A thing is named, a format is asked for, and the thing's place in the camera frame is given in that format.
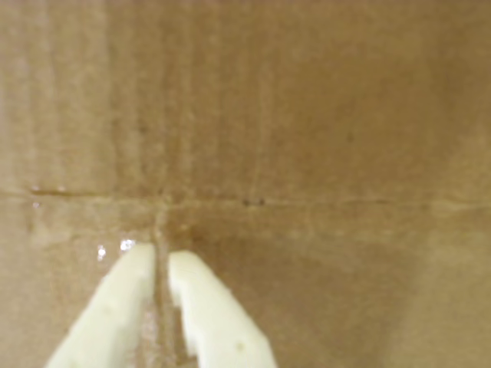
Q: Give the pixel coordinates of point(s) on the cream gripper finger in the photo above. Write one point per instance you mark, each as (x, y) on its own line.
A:
(107, 314)
(218, 322)

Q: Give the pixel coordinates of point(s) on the brown cardboard sheet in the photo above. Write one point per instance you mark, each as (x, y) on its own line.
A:
(307, 134)

